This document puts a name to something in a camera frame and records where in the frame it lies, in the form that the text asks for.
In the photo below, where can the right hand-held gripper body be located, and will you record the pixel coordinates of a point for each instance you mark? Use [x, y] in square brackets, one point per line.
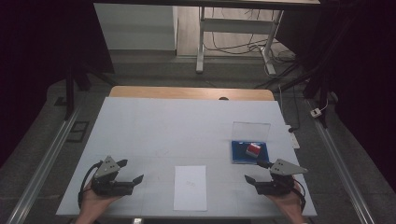
[285, 168]

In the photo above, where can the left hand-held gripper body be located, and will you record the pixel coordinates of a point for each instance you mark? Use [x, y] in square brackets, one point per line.
[107, 168]

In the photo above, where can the red stamp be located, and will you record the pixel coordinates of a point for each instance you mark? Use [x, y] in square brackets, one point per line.
[253, 150]

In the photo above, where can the blue ink pad clear lid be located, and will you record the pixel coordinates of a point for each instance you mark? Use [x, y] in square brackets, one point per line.
[239, 154]

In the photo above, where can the person's right hand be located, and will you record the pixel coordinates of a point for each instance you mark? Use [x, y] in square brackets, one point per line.
[291, 202]

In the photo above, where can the person's left hand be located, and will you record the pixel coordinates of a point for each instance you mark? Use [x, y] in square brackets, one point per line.
[91, 203]

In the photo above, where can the white table cover sheet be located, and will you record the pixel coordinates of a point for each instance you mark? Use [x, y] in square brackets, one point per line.
[162, 133]

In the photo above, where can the white paper sheet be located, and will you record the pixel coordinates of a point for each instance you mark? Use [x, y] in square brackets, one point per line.
[190, 193]

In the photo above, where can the white plug adapter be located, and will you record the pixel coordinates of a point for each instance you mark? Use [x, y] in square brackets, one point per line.
[315, 112]

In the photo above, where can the black metal stand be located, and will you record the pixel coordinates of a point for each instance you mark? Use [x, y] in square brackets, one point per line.
[70, 90]

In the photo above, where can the dark curtain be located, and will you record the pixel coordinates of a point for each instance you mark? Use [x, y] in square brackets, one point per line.
[367, 77]
[34, 62]

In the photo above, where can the white cabinet panel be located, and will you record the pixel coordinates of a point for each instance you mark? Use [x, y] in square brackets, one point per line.
[135, 28]

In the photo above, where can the dark floor frame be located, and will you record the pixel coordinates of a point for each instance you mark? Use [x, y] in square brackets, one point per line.
[77, 131]

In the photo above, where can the aluminium floor rail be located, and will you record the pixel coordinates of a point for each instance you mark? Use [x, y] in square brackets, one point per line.
[46, 161]
[339, 161]

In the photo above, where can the white frame desk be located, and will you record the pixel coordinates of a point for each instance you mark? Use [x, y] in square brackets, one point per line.
[232, 26]

